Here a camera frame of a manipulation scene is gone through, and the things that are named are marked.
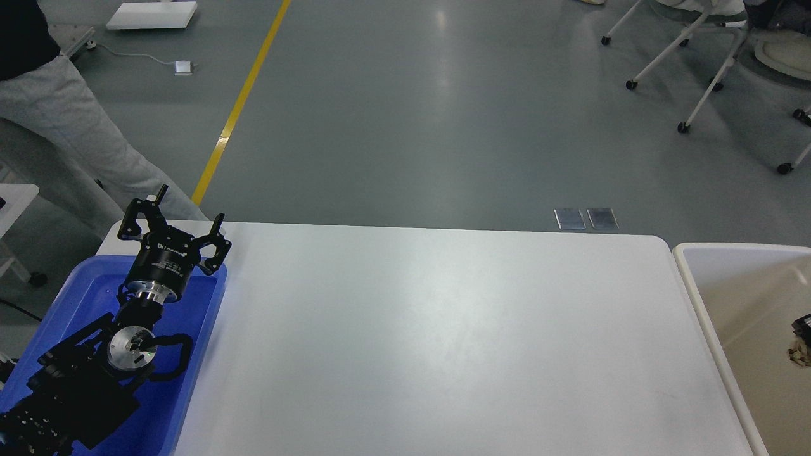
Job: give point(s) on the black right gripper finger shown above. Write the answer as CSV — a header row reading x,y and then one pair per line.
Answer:
x,y
802,330

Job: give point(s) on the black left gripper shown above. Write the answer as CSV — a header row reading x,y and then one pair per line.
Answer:
x,y
166,258

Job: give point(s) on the brown paper ball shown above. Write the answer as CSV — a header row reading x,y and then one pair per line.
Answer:
x,y
798,353

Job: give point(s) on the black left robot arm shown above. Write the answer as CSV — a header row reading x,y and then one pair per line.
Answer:
x,y
86,386

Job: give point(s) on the beige plastic bin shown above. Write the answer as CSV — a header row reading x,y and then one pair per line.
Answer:
x,y
746,297

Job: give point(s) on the person in grey trousers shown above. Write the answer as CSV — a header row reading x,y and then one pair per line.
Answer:
x,y
56,134

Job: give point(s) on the white power adapter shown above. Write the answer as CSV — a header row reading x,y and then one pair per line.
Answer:
x,y
183,68

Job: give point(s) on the white foam board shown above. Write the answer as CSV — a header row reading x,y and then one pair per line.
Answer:
x,y
152,15

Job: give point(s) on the right metal floor plate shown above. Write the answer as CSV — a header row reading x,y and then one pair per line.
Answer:
x,y
603,219

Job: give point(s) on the metal floor plate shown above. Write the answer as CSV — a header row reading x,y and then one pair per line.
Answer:
x,y
603,219
569,219

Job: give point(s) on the left metal floor plate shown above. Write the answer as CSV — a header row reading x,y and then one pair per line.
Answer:
x,y
569,219

